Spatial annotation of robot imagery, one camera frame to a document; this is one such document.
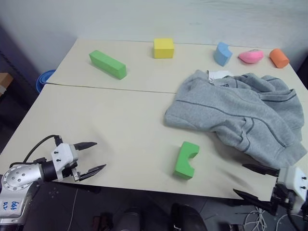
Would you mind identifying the blue round bin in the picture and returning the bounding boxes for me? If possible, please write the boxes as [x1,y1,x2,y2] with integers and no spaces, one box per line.
[36,69,57,93]

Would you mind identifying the pink rounded foam block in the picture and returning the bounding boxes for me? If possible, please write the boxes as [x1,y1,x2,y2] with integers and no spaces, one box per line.
[238,49,264,64]

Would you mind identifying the green notched foam block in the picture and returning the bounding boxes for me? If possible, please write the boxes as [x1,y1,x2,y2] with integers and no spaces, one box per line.
[173,141,200,180]

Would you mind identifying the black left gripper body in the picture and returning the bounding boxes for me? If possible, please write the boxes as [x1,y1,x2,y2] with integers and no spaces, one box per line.
[61,161,81,182]

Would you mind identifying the brown cardboard box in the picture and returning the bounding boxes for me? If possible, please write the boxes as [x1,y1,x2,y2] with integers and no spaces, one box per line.
[0,71,14,97]

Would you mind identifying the orange foam cylinder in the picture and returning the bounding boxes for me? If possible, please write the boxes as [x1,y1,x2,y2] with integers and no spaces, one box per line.
[269,48,289,69]

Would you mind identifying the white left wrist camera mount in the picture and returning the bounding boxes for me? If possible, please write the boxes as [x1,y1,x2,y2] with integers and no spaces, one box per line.
[51,143,79,181]

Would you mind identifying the grey zip hoodie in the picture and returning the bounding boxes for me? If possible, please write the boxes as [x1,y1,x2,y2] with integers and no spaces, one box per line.
[164,69,308,170]

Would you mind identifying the white floor cables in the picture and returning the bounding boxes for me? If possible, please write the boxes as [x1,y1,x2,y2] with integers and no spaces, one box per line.
[242,206,289,231]

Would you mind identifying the yellow foam block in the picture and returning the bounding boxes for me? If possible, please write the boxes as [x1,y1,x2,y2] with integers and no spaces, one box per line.
[153,38,175,59]

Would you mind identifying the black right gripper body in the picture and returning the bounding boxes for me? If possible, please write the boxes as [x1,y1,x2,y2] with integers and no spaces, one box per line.
[270,182,300,216]

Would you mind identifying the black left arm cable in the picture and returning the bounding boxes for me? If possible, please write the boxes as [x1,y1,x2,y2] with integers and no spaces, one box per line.
[23,134,64,165]

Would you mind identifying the blue curved foam block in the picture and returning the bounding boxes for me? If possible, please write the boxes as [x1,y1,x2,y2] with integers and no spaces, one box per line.
[213,42,233,67]

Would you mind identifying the long green foam block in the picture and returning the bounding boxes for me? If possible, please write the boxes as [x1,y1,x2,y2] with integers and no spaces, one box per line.
[89,50,127,80]

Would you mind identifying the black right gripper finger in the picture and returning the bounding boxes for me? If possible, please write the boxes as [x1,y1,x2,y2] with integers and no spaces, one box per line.
[242,163,281,178]
[232,189,275,215]

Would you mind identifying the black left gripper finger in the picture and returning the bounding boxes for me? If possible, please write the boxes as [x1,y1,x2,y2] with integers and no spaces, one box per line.
[73,141,98,152]
[78,164,107,181]

